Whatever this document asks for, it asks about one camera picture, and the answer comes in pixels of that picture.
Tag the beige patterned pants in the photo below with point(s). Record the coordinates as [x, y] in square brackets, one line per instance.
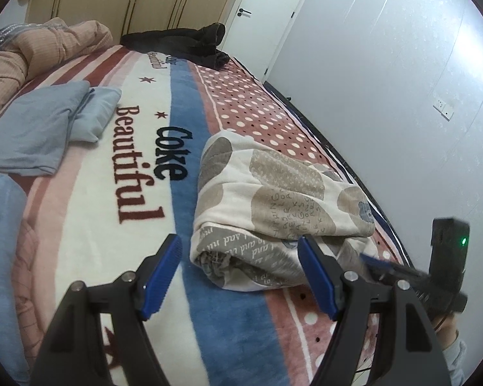
[277, 209]

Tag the person's right forearm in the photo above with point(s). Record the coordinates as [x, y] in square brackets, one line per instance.
[453, 350]

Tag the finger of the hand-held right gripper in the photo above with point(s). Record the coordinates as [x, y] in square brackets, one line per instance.
[380, 264]

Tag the white wall socket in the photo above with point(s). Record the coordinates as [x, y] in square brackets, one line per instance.
[443, 108]

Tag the grey-blue folded cloth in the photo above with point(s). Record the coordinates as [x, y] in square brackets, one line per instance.
[32, 128]

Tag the pink quilt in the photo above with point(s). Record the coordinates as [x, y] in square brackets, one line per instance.
[44, 52]

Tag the striped printed blanket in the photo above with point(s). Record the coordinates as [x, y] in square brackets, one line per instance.
[145, 209]

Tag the black garment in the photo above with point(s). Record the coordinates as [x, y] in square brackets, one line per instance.
[173, 42]

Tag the blue pillow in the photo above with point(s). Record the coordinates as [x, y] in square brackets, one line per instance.
[2, 249]

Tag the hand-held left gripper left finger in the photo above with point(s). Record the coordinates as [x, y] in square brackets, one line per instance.
[161, 275]

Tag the white door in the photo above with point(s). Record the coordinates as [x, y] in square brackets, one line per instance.
[273, 16]

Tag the light blue folded cloth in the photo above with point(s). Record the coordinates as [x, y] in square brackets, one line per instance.
[94, 112]

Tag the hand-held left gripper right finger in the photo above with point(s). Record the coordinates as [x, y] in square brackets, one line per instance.
[318, 279]

